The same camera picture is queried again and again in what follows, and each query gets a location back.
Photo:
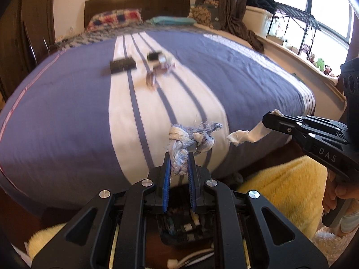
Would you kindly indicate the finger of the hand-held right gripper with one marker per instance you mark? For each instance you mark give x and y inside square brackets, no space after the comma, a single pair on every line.
[277,122]
[322,123]

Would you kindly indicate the white fluffy rug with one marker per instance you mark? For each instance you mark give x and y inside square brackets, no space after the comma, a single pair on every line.
[331,242]

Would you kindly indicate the wooden bed headboard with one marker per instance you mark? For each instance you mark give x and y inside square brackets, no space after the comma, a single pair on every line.
[134,1]

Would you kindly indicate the brown curtain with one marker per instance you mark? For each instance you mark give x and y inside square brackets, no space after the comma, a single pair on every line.
[232,11]

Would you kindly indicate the white squeezed tube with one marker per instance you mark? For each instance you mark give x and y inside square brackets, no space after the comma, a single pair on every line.
[252,136]

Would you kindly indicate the grey slipper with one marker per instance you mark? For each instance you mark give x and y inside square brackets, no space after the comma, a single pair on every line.
[236,178]

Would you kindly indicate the teal pillow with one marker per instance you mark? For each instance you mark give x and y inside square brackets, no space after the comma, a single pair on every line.
[171,20]

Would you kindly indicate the grey patterned bedsheet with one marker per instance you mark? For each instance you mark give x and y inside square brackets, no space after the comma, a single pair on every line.
[92,37]

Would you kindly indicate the folding chair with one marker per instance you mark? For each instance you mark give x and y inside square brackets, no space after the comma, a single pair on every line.
[30,44]

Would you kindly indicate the green plush frog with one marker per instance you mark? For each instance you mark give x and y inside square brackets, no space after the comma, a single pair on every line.
[320,63]

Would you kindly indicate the black metal rack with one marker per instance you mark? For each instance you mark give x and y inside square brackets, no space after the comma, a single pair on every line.
[297,15]

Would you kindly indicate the black flat box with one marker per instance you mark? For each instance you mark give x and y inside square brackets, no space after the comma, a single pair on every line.
[122,65]

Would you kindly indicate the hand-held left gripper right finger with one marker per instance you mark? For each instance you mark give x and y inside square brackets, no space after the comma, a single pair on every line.
[193,182]

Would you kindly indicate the checked pillow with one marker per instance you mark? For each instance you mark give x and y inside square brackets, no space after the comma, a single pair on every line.
[115,19]

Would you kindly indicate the window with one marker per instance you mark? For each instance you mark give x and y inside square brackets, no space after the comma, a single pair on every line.
[328,2]

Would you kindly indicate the patterned brown bag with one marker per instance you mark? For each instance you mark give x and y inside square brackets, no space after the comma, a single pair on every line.
[202,14]

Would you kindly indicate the dark wooden wardrobe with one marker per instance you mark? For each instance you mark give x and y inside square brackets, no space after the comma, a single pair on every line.
[25,11]

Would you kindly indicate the brown plush toy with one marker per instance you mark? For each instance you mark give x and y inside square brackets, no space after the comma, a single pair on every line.
[306,51]

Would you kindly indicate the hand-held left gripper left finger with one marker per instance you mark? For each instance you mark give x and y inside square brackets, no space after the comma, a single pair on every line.
[166,179]

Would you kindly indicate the person's right hand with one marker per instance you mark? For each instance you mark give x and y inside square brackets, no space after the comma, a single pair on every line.
[345,193]

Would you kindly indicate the white storage box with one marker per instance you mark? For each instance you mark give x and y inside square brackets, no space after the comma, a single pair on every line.
[258,19]

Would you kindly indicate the black white small item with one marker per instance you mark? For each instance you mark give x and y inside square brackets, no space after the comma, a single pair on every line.
[154,56]

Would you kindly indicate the yellow fluffy rug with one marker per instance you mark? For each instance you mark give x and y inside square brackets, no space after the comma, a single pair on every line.
[280,179]

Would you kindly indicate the blue white striped blanket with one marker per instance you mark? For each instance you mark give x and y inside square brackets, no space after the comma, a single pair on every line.
[70,117]

